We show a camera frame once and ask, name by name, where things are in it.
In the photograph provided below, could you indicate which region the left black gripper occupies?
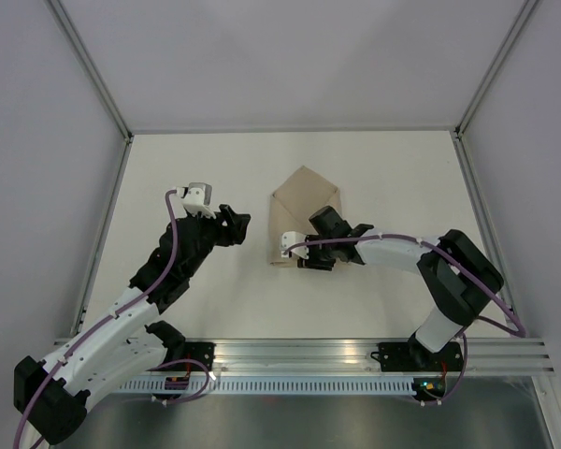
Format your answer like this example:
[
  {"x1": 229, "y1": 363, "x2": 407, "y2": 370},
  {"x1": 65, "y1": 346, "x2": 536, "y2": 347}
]
[{"x1": 182, "y1": 204, "x2": 251, "y2": 278}]

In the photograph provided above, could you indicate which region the beige cloth napkin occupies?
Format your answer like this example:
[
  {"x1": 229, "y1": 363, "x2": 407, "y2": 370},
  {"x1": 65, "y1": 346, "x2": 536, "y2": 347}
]
[{"x1": 268, "y1": 166, "x2": 342, "y2": 268}]

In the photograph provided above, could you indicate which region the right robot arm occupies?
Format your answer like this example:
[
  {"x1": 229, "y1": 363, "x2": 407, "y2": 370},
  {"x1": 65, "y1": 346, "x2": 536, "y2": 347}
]
[{"x1": 280, "y1": 206, "x2": 504, "y2": 369}]

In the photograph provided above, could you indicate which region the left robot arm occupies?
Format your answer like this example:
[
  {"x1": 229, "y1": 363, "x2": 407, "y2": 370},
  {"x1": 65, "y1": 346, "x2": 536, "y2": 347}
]
[{"x1": 13, "y1": 204, "x2": 251, "y2": 448}]

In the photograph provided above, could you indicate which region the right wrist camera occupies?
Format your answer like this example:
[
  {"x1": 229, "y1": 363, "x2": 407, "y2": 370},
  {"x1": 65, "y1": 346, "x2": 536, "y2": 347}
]
[{"x1": 280, "y1": 231, "x2": 309, "y2": 259}]

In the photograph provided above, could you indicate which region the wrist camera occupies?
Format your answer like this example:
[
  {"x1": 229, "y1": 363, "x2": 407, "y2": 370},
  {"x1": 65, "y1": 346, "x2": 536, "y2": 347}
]
[
  {"x1": 176, "y1": 182, "x2": 215, "y2": 219},
  {"x1": 280, "y1": 231, "x2": 309, "y2": 259}
]

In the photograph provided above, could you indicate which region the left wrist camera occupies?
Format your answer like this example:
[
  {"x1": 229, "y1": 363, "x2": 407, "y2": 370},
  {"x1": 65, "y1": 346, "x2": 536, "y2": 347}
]
[{"x1": 176, "y1": 182, "x2": 215, "y2": 219}]

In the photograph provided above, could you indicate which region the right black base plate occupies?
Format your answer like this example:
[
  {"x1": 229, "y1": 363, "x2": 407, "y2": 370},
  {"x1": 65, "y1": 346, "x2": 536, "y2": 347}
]
[{"x1": 377, "y1": 340, "x2": 464, "y2": 373}]

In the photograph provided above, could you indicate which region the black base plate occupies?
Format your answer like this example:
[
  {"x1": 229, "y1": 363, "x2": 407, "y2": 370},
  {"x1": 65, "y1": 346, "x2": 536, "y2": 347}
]
[
  {"x1": 164, "y1": 341, "x2": 216, "y2": 372},
  {"x1": 377, "y1": 340, "x2": 464, "y2": 373}
]

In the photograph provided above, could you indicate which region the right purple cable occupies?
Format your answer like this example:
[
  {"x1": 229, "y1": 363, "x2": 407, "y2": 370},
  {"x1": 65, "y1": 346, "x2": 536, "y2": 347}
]
[{"x1": 282, "y1": 233, "x2": 527, "y2": 408}]

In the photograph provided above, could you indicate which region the purple cable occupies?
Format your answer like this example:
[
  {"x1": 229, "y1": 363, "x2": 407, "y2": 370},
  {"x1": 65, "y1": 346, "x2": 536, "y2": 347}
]
[
  {"x1": 13, "y1": 189, "x2": 191, "y2": 449},
  {"x1": 282, "y1": 233, "x2": 527, "y2": 408}
]

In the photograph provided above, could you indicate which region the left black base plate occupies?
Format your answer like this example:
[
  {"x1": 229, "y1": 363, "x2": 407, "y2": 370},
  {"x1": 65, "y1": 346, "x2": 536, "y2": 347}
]
[{"x1": 164, "y1": 341, "x2": 216, "y2": 372}]

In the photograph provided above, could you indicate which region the white slotted cable duct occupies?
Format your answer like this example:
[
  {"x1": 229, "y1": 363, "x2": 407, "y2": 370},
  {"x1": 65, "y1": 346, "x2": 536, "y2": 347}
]
[{"x1": 117, "y1": 374, "x2": 416, "y2": 396}]

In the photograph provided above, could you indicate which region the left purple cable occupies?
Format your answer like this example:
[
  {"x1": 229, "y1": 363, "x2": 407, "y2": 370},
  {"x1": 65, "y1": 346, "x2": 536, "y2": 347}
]
[{"x1": 13, "y1": 189, "x2": 191, "y2": 449}]

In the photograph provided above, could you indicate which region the aluminium cage frame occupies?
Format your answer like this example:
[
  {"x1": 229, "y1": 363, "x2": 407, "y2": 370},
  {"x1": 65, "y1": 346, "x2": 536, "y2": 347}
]
[{"x1": 50, "y1": 1, "x2": 561, "y2": 446}]

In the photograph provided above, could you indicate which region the aluminium front rail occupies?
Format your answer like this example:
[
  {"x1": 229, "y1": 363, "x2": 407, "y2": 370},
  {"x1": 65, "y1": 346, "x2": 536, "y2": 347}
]
[{"x1": 46, "y1": 337, "x2": 556, "y2": 376}]

